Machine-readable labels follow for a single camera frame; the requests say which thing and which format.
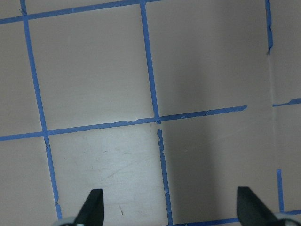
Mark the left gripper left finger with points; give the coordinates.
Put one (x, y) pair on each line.
(90, 214)

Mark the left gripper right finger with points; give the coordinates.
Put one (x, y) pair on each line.
(251, 211)

